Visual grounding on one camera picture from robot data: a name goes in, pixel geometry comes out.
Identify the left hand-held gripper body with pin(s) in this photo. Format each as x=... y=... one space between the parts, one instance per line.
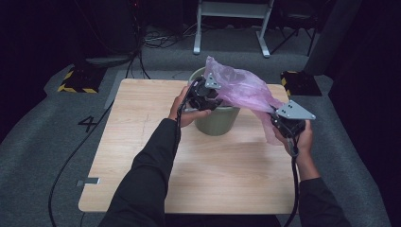
x=201 y=93

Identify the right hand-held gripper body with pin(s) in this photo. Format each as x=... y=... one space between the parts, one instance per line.
x=291 y=121

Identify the green plastic bin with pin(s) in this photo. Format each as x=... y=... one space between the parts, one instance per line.
x=217 y=121

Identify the pink plastic bag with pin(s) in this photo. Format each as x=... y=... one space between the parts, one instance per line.
x=246 y=90

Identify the person's right hand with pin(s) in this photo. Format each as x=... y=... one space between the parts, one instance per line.
x=304 y=143

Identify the person's left hand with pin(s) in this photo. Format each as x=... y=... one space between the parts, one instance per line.
x=184 y=116

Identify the yellow black striped base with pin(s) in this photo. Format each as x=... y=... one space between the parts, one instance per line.
x=302 y=83
x=78 y=85

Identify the white metal stand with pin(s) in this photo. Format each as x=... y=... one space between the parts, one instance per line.
x=233 y=9

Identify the grey column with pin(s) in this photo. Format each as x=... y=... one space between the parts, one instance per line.
x=331 y=38

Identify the black folding stand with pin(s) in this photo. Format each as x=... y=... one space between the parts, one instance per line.
x=296 y=22

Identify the grey stand base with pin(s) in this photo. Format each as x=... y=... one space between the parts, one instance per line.
x=107 y=60

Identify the grey tape strip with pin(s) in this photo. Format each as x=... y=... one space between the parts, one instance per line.
x=91 y=181

